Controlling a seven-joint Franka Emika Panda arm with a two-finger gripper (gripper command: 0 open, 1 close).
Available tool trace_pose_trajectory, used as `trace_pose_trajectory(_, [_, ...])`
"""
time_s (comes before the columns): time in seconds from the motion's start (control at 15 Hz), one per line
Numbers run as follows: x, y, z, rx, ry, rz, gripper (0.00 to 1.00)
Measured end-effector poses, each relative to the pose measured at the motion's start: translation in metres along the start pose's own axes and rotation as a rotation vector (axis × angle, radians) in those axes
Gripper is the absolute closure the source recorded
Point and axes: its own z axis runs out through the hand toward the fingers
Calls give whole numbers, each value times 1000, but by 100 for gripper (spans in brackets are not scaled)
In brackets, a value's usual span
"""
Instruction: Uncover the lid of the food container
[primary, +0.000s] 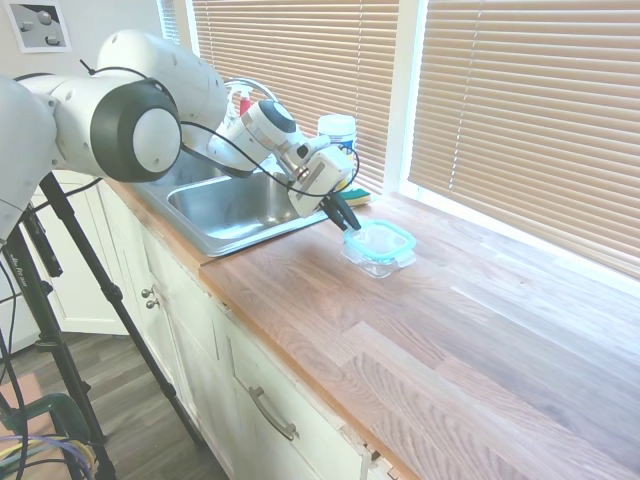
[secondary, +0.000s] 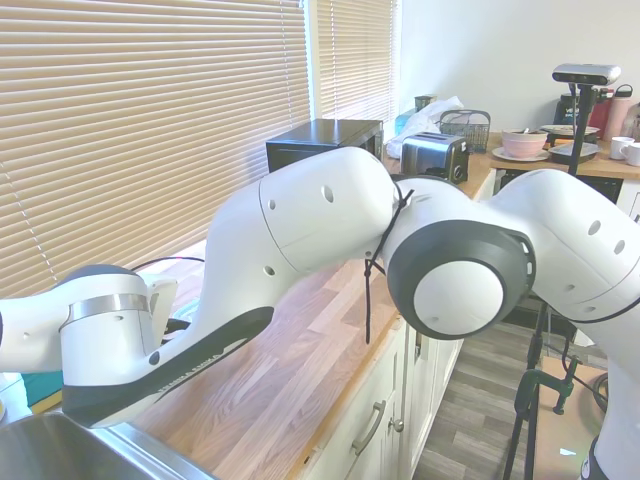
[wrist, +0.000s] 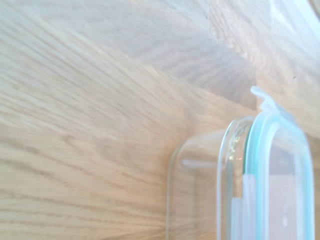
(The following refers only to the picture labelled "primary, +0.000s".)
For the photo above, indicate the yellow green scrub sponge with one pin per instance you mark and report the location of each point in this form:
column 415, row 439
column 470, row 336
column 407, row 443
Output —
column 360, row 197

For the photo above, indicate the red spray bottle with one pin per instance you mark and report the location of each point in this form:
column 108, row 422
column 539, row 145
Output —
column 245, row 106

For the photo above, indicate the clear glass food container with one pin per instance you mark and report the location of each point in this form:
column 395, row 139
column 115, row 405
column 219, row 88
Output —
column 377, row 267

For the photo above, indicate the white wipes canister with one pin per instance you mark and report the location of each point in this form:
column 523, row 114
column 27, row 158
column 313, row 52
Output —
column 337, row 130

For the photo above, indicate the clear lid with teal rim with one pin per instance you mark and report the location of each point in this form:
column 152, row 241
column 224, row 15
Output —
column 382, row 237

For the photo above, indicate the grey wall picture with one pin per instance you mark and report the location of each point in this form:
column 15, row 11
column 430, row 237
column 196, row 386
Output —
column 37, row 25

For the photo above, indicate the chrome faucet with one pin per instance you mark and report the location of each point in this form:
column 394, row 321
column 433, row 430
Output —
column 250, row 81

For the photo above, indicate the narrow beige window blind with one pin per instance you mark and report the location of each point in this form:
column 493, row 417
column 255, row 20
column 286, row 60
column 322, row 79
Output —
column 170, row 22

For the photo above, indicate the silver cabinet knob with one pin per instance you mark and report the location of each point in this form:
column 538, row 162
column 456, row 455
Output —
column 151, row 304
column 146, row 292

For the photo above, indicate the stainless steel sink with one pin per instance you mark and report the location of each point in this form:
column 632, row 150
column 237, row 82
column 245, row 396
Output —
column 225, row 210

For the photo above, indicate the wide beige window blind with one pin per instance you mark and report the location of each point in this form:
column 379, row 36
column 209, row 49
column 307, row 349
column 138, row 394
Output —
column 525, row 125

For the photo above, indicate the white base cabinet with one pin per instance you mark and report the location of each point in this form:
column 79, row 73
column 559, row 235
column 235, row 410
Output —
column 200, row 350

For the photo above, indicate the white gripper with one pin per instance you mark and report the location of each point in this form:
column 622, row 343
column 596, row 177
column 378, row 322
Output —
column 322, row 175

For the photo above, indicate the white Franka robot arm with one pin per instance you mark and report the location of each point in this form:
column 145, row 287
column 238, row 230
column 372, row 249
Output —
column 150, row 65

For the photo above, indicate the black tripod stand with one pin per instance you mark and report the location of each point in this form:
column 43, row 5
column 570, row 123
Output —
column 127, row 320

